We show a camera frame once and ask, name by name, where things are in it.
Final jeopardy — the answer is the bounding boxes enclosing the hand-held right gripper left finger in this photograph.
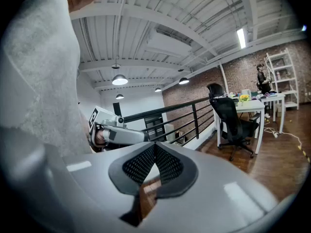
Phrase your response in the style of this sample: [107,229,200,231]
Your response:
[63,141,156,227]

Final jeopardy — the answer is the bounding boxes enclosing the yellow black hazard tape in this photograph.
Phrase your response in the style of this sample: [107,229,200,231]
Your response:
[298,144,311,164]

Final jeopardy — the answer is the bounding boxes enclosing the white cable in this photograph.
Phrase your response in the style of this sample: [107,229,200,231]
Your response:
[263,121,303,150]

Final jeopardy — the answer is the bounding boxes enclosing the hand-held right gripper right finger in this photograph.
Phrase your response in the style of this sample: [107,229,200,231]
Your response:
[139,141,279,233]

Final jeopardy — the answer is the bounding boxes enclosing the person's left hand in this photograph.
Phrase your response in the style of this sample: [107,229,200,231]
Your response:
[95,130,107,147]

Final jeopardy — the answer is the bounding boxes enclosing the black metal railing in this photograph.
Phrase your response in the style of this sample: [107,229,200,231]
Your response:
[123,96,214,145]

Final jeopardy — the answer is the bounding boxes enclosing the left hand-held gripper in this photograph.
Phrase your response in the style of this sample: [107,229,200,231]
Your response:
[87,107,150,148]

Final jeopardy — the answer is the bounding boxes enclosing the white shelf unit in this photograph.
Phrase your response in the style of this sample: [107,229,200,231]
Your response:
[264,48,300,111]

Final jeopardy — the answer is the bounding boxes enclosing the black cabinet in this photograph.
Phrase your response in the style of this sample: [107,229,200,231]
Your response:
[143,115,168,142]

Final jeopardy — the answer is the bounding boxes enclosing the white ceiling tube light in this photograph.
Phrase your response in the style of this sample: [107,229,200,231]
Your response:
[237,28,247,50]

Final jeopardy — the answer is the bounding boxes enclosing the white pillar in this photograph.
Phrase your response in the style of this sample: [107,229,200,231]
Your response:
[218,62,230,96]

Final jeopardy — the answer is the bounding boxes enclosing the black office chair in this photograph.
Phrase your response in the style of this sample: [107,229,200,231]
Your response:
[206,83,261,162]

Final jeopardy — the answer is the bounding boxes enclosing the white desk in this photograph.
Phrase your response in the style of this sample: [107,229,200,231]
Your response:
[213,100,265,155]

